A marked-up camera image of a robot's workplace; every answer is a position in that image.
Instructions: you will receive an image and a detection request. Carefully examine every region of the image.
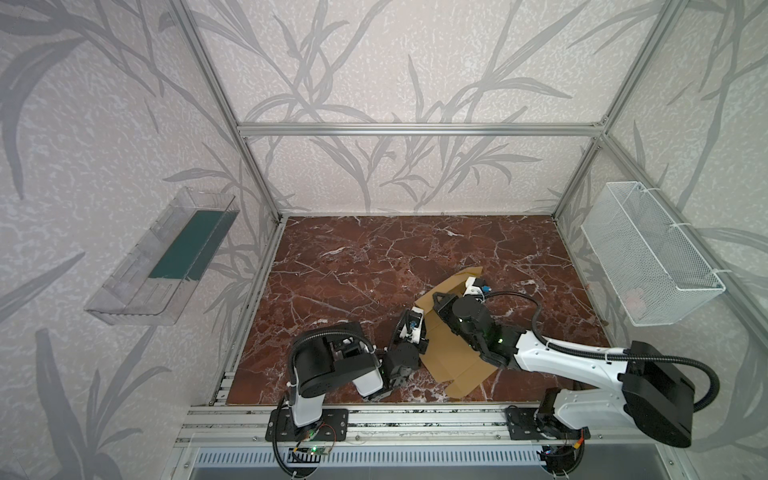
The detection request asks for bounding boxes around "green circuit board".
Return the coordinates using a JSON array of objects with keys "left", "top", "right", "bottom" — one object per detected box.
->
[{"left": 291, "top": 445, "right": 334, "bottom": 461}]

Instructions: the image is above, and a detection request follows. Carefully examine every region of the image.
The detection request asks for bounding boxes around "pink item in basket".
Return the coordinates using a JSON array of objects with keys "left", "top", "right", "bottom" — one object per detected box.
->
[{"left": 621, "top": 288, "right": 647, "bottom": 315}]

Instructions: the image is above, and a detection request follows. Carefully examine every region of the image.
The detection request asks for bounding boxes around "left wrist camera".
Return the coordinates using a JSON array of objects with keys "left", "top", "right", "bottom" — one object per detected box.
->
[{"left": 398, "top": 306, "right": 424, "bottom": 345}]

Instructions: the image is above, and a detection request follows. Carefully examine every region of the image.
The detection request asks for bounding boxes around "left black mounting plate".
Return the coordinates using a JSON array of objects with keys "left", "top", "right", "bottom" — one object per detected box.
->
[{"left": 265, "top": 407, "right": 349, "bottom": 442}]

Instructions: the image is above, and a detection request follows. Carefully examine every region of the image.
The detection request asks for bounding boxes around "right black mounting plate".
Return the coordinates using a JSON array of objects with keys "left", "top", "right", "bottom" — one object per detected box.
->
[{"left": 504, "top": 405, "right": 582, "bottom": 441}]

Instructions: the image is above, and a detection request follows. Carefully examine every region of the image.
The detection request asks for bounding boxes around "clear plastic wall bin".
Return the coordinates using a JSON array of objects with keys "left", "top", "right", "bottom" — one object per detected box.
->
[{"left": 85, "top": 187, "right": 240, "bottom": 326}]

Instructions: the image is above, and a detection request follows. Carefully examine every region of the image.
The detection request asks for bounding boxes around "brown cardboard box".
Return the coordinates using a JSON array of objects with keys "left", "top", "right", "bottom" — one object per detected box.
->
[{"left": 415, "top": 267, "right": 498, "bottom": 400}]

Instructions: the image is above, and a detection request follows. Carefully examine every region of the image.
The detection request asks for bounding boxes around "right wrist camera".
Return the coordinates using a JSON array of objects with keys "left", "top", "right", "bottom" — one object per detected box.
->
[{"left": 464, "top": 276, "right": 491, "bottom": 299}]

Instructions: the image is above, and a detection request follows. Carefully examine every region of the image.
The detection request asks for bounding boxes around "black mounting plate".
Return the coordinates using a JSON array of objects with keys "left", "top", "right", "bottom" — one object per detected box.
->
[
  {"left": 265, "top": 407, "right": 349, "bottom": 442},
  {"left": 504, "top": 405, "right": 582, "bottom": 441}
]

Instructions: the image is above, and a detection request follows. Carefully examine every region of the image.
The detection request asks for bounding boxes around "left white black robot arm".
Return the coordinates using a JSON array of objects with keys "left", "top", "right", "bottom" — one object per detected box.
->
[{"left": 287, "top": 319, "right": 429, "bottom": 428}]

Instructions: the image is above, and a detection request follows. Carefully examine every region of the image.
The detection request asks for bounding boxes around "white wire mesh basket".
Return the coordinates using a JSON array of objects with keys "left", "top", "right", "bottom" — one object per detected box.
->
[{"left": 581, "top": 181, "right": 726, "bottom": 327}]

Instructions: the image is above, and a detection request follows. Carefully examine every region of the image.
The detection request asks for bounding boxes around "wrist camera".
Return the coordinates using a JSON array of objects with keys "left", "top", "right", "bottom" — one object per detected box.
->
[
  {"left": 464, "top": 276, "right": 491, "bottom": 299},
  {"left": 398, "top": 306, "right": 424, "bottom": 345}
]

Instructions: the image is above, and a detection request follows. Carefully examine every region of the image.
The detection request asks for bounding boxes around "green mat in bin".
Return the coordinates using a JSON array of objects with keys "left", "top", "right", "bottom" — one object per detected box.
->
[{"left": 149, "top": 210, "right": 238, "bottom": 281}]

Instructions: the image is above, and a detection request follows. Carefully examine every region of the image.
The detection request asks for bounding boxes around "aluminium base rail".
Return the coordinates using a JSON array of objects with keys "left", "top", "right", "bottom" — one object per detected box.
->
[{"left": 173, "top": 403, "right": 679, "bottom": 448}]

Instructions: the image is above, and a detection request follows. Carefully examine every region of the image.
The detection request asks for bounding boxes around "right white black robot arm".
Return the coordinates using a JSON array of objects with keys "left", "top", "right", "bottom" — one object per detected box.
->
[{"left": 433, "top": 293, "right": 720, "bottom": 448}]

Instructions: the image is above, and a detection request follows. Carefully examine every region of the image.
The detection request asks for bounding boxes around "aluminium frame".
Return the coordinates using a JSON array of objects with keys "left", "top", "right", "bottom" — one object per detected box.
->
[{"left": 167, "top": 0, "right": 768, "bottom": 337}]

